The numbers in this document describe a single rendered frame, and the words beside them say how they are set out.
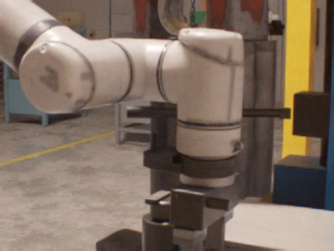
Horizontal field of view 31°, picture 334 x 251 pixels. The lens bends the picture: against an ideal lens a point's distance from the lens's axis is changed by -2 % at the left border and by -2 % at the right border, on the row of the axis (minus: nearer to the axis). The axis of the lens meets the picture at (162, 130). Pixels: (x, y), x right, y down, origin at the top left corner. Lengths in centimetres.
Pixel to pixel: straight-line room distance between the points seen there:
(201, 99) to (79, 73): 17
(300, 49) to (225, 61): 328
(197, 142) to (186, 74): 9
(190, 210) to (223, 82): 17
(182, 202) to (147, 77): 17
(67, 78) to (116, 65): 9
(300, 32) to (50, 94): 340
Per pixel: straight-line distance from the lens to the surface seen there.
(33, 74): 73
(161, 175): 152
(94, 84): 72
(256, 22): 136
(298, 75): 405
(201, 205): 78
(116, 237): 157
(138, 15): 170
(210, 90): 77
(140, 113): 131
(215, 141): 78
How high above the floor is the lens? 153
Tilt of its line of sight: 10 degrees down
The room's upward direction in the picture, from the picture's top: straight up
